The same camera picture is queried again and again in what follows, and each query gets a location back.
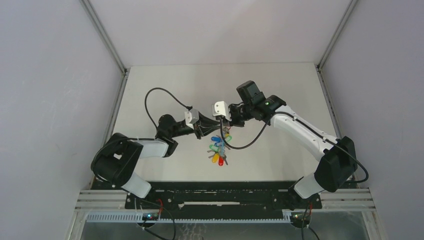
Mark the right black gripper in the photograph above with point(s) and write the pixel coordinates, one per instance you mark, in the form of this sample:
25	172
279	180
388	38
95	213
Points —
233	122

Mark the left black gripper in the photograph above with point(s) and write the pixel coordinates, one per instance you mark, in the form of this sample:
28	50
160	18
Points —
205	126

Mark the blue keyring with keys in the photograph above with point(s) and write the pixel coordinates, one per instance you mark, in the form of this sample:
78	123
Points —
218	147

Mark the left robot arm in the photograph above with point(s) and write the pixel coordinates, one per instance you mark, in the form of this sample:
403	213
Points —
116	161

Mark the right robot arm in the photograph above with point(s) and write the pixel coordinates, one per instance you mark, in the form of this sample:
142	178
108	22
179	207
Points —
336	157

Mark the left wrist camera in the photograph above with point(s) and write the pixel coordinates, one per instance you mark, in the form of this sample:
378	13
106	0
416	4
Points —
191	117

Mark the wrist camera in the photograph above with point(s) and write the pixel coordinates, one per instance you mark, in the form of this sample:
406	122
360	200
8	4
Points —
191	117
221	109

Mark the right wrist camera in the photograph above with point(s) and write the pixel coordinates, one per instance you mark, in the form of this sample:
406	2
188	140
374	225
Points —
221	109

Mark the black mounting base rail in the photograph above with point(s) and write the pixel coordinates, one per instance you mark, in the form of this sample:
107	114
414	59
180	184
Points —
240	200

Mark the white slotted cable duct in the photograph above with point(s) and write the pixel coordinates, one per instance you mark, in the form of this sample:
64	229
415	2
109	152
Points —
132	217

